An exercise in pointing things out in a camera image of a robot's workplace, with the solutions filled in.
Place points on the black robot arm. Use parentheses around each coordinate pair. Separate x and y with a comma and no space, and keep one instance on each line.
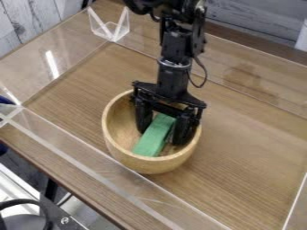
(182,38)

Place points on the clear acrylic enclosure wall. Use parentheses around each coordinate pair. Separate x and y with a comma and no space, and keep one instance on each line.
(239,182)

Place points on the green rectangular block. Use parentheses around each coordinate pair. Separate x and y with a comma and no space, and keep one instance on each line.
(153,140)

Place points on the white object at right edge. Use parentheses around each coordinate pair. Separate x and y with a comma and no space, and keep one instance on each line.
(301,45)

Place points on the blue object at left edge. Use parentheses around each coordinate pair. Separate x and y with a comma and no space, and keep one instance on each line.
(5,100)

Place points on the brown wooden bowl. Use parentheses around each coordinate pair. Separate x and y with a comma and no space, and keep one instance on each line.
(121,137)

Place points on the black metal bracket with screw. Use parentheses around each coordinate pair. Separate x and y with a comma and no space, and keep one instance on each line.
(61,218)

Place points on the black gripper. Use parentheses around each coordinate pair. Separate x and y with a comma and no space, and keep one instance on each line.
(167,96)

